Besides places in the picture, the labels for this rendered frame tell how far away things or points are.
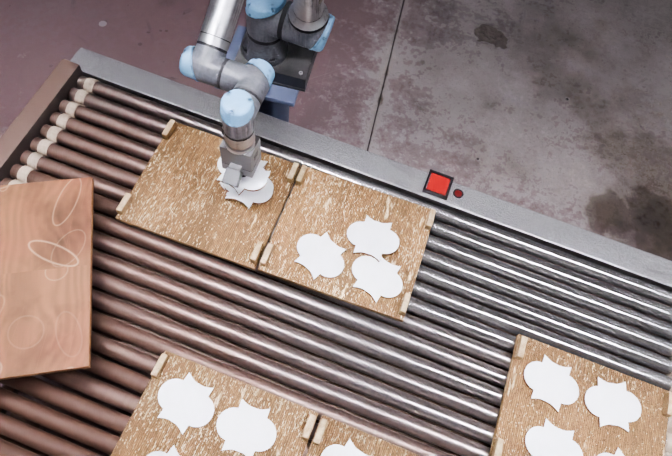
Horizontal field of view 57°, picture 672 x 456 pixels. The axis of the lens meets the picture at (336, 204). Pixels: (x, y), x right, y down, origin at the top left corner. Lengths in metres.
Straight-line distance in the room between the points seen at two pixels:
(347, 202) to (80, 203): 0.71
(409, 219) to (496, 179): 1.34
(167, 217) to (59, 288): 0.34
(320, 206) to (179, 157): 0.44
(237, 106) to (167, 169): 0.48
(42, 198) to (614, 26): 3.19
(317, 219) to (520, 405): 0.72
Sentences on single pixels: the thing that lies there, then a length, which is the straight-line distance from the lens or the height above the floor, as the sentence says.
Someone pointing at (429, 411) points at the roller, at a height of 0.92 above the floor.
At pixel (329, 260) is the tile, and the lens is 1.70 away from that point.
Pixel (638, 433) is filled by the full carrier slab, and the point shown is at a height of 0.94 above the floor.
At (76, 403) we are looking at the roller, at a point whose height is 0.92.
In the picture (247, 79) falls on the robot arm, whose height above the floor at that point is 1.33.
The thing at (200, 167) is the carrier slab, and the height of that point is 0.94.
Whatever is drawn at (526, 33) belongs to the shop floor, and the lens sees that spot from 3.73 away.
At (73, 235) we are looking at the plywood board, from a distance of 1.69.
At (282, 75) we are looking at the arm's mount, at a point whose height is 0.93.
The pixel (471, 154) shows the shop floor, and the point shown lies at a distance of 3.12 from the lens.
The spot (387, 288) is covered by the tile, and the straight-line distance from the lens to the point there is 1.69.
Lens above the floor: 2.50
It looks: 62 degrees down
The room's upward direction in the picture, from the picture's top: 11 degrees clockwise
